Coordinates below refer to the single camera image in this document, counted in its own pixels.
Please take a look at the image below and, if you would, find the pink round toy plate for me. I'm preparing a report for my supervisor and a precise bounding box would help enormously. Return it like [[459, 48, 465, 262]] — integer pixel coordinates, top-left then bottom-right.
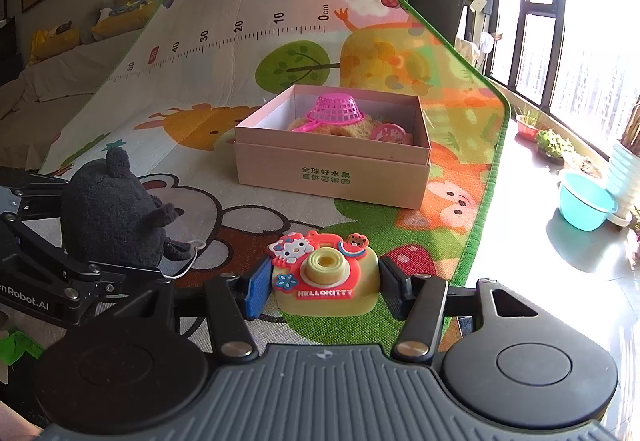
[[370, 124, 415, 147]]

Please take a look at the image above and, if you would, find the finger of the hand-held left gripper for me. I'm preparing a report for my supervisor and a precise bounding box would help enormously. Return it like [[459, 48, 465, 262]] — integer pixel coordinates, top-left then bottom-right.
[[0, 170, 71, 222], [0, 216, 173, 297]]

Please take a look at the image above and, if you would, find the yellow fuzzy sock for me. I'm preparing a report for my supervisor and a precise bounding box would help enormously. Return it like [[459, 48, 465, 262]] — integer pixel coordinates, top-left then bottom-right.
[[340, 118, 383, 142], [287, 115, 346, 134]]

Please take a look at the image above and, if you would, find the black window frame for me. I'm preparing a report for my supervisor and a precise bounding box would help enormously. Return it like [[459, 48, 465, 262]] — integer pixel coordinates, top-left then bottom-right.
[[487, 0, 640, 122]]

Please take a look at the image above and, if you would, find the black plush toy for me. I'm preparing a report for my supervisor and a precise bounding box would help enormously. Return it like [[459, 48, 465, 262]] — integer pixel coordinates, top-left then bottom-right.
[[61, 148, 206, 269]]

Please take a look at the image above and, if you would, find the stack of white pots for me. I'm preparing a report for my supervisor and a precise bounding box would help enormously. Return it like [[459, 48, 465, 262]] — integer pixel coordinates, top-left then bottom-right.
[[606, 141, 640, 222]]

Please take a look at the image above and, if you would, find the colourful printed play mat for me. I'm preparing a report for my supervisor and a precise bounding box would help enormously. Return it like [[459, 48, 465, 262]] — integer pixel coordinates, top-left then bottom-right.
[[0, 0, 512, 372]]

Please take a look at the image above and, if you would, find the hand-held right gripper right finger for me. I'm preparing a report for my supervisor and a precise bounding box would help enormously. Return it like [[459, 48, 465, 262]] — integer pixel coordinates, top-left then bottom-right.
[[378, 257, 557, 363]]

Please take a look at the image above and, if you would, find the yellow pillow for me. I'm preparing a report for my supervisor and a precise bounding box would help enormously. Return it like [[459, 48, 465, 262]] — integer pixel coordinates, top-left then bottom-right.
[[92, 1, 156, 38], [30, 24, 81, 62]]

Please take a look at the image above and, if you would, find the pink cardboard box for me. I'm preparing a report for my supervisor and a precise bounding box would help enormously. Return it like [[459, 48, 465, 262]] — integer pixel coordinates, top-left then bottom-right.
[[234, 84, 432, 210]]

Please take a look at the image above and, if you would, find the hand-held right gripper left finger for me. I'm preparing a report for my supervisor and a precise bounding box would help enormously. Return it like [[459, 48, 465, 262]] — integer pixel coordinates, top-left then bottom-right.
[[112, 257, 273, 362]]

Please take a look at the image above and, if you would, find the beige sofa cover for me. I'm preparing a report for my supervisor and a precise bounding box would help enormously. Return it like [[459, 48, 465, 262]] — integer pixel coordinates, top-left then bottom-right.
[[0, 34, 151, 169]]

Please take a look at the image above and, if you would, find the green paper scrap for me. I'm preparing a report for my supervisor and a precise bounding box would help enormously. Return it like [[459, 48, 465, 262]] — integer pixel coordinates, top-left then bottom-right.
[[0, 330, 45, 367]]

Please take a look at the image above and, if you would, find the yellow toy camera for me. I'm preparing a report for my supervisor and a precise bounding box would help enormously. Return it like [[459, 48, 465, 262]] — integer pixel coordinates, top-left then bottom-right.
[[268, 231, 381, 318]]

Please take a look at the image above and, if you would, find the person's left forearm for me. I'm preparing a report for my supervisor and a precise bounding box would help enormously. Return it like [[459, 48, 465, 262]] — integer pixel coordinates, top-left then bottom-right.
[[0, 401, 43, 438]]

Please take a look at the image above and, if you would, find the pink toy strainer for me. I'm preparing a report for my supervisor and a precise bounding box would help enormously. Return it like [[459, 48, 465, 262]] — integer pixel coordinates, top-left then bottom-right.
[[292, 94, 371, 134]]

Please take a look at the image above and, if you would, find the green leafy potted plant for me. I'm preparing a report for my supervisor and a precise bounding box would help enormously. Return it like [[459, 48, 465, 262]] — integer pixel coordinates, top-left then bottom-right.
[[536, 128, 576, 165]]

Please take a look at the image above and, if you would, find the potted plant in red pot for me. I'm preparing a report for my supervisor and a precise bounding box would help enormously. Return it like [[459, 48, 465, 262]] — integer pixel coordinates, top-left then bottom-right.
[[516, 111, 545, 140]]

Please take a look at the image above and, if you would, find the teal plastic basin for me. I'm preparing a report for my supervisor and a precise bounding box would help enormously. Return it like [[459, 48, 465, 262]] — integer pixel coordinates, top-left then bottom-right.
[[558, 172, 618, 231]]

